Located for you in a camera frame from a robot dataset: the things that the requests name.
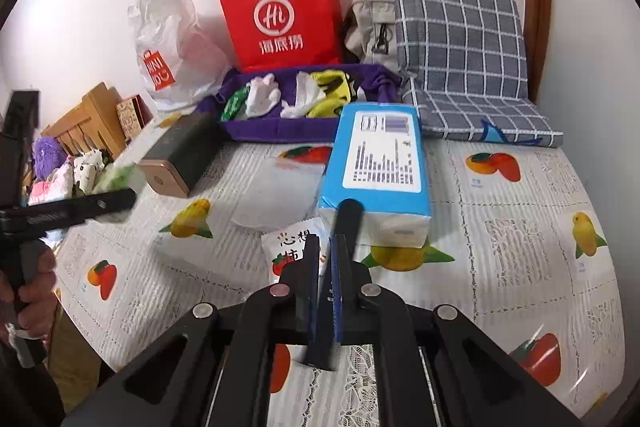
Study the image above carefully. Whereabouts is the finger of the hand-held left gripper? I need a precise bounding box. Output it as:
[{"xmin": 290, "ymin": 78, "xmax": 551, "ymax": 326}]
[{"xmin": 75, "ymin": 188, "xmax": 137, "ymax": 223}]

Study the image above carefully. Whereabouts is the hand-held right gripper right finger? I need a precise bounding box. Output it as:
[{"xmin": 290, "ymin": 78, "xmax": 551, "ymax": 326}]
[{"xmin": 331, "ymin": 234, "xmax": 586, "ymax": 427}]

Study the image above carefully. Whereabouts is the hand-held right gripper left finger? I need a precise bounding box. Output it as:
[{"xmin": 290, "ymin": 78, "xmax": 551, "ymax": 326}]
[{"xmin": 65, "ymin": 234, "xmax": 321, "ymax": 427}]

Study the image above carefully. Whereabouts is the black slim bar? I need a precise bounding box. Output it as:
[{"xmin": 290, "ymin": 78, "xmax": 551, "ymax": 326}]
[{"xmin": 302, "ymin": 199, "xmax": 362, "ymax": 370}]

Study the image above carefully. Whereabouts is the purple fabric storage bin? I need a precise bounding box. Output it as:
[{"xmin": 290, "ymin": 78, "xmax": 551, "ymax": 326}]
[{"xmin": 197, "ymin": 63, "xmax": 403, "ymax": 144}]

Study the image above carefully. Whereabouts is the white rubber glove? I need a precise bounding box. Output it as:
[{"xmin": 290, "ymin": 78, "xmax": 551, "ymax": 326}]
[{"xmin": 246, "ymin": 73, "xmax": 282, "ymax": 116}]

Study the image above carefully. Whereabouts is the person's left forearm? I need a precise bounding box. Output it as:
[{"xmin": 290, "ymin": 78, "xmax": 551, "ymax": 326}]
[{"xmin": 0, "ymin": 337, "xmax": 66, "ymax": 427}]

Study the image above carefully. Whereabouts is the pink soft item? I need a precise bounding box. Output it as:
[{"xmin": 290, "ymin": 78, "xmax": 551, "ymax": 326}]
[{"xmin": 27, "ymin": 161, "xmax": 75, "ymax": 206}]

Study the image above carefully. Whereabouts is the person's left hand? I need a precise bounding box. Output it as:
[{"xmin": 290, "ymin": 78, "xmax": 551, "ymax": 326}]
[{"xmin": 0, "ymin": 247, "xmax": 58, "ymax": 343}]

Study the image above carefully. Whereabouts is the purple fluffy toy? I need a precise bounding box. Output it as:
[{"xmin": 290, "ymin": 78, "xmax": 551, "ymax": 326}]
[{"xmin": 32, "ymin": 136, "xmax": 67, "ymax": 180}]

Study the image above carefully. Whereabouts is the light green cloth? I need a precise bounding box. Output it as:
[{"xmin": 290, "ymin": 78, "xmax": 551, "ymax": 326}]
[{"xmin": 92, "ymin": 161, "xmax": 137, "ymax": 195}]

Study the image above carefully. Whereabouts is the white black-spotted plush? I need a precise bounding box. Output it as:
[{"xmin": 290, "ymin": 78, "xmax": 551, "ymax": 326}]
[{"xmin": 72, "ymin": 148, "xmax": 112, "ymax": 196}]

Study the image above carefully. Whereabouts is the white sachet with red print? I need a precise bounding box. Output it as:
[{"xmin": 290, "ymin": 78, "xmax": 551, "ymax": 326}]
[{"xmin": 261, "ymin": 216, "xmax": 332, "ymax": 288}]

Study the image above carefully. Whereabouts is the wooden rack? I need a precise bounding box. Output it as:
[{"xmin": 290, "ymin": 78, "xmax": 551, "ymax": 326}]
[{"xmin": 41, "ymin": 82, "xmax": 126, "ymax": 160}]

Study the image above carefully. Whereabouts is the brown patterned box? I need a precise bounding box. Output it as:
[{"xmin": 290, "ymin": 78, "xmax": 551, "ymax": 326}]
[{"xmin": 116, "ymin": 94, "xmax": 155, "ymax": 144}]

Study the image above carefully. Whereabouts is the clear plastic bag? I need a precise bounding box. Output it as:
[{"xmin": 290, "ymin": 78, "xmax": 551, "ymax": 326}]
[{"xmin": 231, "ymin": 155, "xmax": 328, "ymax": 229}]

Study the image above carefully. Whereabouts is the black box with gold end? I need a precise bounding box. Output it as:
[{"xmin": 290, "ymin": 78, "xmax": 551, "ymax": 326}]
[{"xmin": 137, "ymin": 111, "xmax": 227, "ymax": 198}]

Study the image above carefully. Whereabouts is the blue tissue pack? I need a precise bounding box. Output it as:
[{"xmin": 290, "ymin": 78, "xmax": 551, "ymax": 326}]
[{"xmin": 317, "ymin": 103, "xmax": 432, "ymax": 252}]

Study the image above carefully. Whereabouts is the green packet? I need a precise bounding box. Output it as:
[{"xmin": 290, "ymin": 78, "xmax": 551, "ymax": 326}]
[{"xmin": 222, "ymin": 87, "xmax": 251, "ymax": 122}]

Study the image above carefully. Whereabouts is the fruit print tablecloth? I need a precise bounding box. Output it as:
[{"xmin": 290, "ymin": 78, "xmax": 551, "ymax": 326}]
[{"xmin": 50, "ymin": 127, "xmax": 628, "ymax": 427}]

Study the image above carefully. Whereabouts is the white crumpled cloth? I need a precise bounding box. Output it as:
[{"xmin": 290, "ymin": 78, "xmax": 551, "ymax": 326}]
[{"xmin": 280, "ymin": 71, "xmax": 326, "ymax": 118}]

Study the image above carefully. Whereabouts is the white plastic shopping bag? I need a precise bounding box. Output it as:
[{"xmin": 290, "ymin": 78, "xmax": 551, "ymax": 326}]
[{"xmin": 127, "ymin": 0, "xmax": 231, "ymax": 112}]

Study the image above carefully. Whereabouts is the yellow and black cloth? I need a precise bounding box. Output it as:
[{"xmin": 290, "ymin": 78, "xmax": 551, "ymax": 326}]
[{"xmin": 307, "ymin": 69, "xmax": 361, "ymax": 118}]

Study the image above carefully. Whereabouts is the grey checked cushion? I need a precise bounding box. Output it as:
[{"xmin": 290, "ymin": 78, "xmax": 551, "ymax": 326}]
[
  {"xmin": 391, "ymin": 0, "xmax": 530, "ymax": 102},
  {"xmin": 401, "ymin": 74, "xmax": 565, "ymax": 148}
]

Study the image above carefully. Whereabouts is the beige canvas bag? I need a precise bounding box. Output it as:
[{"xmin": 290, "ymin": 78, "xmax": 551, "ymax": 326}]
[{"xmin": 342, "ymin": 0, "xmax": 401, "ymax": 72}]

